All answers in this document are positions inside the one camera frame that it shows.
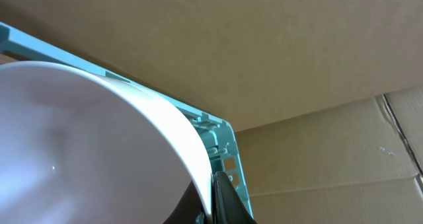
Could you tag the white pink bowl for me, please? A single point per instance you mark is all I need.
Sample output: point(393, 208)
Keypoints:
point(83, 148)

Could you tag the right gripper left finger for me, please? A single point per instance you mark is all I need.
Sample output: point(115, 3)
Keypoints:
point(189, 209)

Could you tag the grey dishwasher rack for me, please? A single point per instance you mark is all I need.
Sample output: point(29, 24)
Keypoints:
point(217, 135)

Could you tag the cardboard box wall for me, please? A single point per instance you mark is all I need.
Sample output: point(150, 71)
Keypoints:
point(325, 96)

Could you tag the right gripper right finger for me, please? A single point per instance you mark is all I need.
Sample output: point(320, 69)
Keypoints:
point(227, 205)

